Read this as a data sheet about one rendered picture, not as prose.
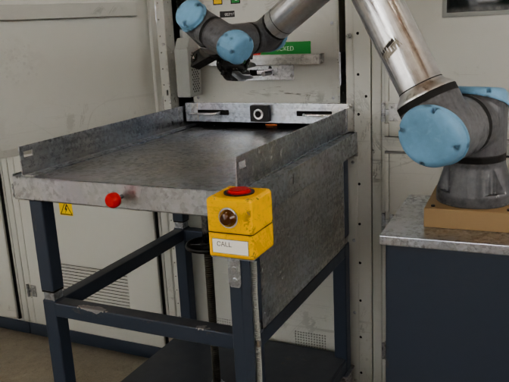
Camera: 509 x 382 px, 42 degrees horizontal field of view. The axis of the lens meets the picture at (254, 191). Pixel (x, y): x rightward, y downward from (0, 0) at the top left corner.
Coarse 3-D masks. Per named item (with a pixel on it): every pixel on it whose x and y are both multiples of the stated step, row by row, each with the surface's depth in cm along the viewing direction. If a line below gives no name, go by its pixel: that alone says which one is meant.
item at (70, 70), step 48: (0, 0) 174; (48, 0) 183; (96, 0) 193; (144, 0) 203; (0, 48) 176; (48, 48) 185; (96, 48) 195; (144, 48) 206; (0, 96) 178; (48, 96) 187; (96, 96) 197; (144, 96) 209; (0, 144) 180
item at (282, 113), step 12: (204, 108) 208; (216, 108) 206; (228, 108) 204; (240, 108) 203; (276, 108) 197; (288, 108) 196; (300, 108) 194; (312, 108) 192; (324, 108) 191; (204, 120) 209; (216, 120) 207; (228, 120) 205; (240, 120) 204; (276, 120) 198; (288, 120) 197; (300, 120) 195; (312, 120) 193
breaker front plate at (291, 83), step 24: (240, 0) 195; (264, 0) 192; (336, 0) 183; (312, 24) 187; (336, 24) 184; (312, 48) 189; (336, 48) 186; (216, 72) 204; (288, 72) 194; (312, 72) 191; (336, 72) 188; (216, 96) 207; (240, 96) 203; (264, 96) 199; (288, 96) 196; (312, 96) 193; (336, 96) 190
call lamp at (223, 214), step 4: (224, 208) 102; (228, 208) 102; (232, 208) 102; (220, 212) 102; (224, 212) 101; (228, 212) 101; (232, 212) 101; (220, 216) 102; (224, 216) 101; (228, 216) 101; (232, 216) 101; (236, 216) 101; (220, 220) 102; (224, 220) 101; (228, 220) 101; (232, 220) 101; (236, 220) 102; (224, 224) 102; (228, 224) 101; (232, 224) 102
